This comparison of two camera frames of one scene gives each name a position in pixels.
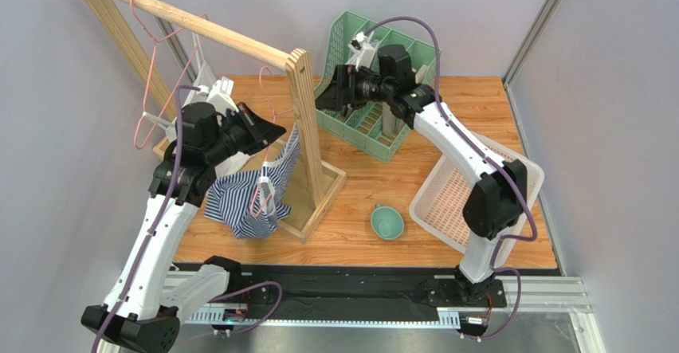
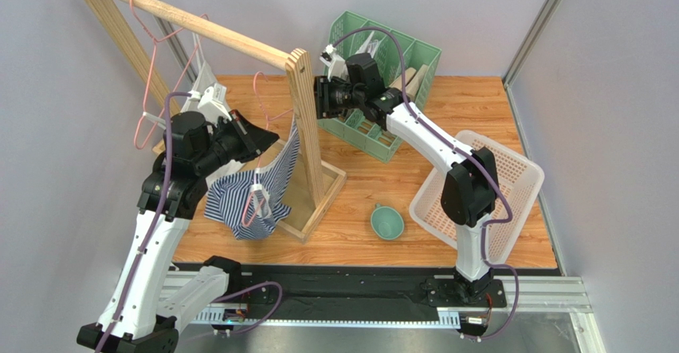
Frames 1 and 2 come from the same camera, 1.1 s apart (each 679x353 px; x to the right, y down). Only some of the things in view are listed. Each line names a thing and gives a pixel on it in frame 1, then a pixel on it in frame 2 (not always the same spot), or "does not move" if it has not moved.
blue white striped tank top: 253,201 does not move
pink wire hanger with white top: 151,69 does not move
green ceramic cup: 386,222 does not move
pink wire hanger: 256,209 -> 255,200
